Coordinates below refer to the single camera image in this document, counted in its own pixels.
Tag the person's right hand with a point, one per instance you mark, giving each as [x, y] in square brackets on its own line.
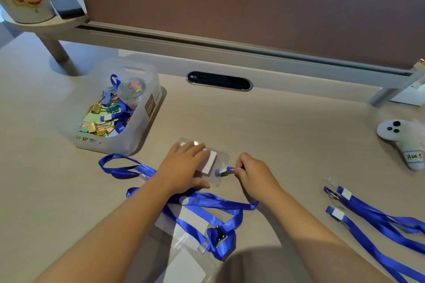
[259, 178]

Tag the person's left hand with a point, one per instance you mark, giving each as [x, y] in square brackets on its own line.
[177, 170]

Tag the person's left thumb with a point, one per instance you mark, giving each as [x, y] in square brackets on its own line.
[199, 185]

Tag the person's right fingers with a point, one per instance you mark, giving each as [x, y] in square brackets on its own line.
[242, 168]

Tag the person's left middle finger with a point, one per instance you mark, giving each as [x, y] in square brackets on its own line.
[194, 148]

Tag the person's left little finger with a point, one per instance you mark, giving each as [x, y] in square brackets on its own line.
[173, 148]

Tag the clear badge holder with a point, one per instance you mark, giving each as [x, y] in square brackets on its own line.
[192, 218]
[186, 269]
[217, 160]

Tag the person's right forearm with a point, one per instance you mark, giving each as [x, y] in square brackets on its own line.
[315, 243]

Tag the person's left forearm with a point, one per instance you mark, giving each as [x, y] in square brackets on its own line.
[116, 236]

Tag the translucent plastic storage bin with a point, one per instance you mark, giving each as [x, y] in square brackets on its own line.
[146, 117]

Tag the clear ball of clips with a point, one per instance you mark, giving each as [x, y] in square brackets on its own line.
[131, 88]

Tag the pile of colourful binder clips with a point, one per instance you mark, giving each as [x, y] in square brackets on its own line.
[99, 120]

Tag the brown desk divider panel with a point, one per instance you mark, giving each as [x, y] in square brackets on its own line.
[249, 4]

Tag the white plush toy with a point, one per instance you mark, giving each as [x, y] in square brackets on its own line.
[403, 138]

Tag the grey round desk shelf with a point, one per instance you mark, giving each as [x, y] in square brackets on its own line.
[46, 32]

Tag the dark grey sponge block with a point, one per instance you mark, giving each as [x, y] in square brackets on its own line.
[64, 2]

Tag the grey divider rail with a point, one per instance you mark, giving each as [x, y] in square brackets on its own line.
[232, 57]

